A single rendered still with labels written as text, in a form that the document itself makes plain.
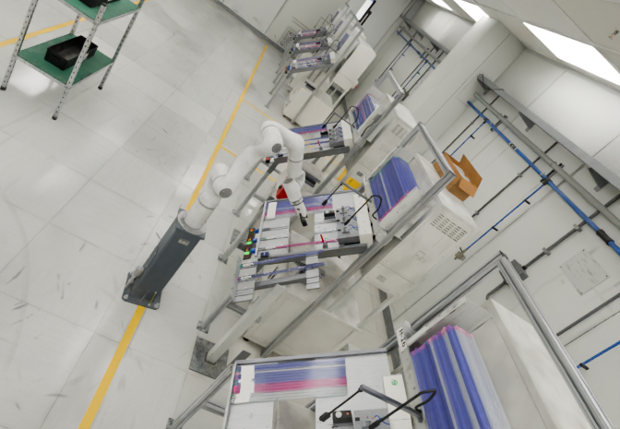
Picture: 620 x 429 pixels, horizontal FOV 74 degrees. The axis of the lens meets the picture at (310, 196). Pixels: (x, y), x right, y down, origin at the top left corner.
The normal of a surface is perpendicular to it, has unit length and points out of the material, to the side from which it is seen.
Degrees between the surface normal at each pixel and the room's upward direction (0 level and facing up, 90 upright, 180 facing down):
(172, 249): 90
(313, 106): 90
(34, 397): 0
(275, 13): 90
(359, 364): 45
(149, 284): 90
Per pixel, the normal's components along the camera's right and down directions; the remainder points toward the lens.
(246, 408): -0.14, -0.85
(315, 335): 0.00, 0.51
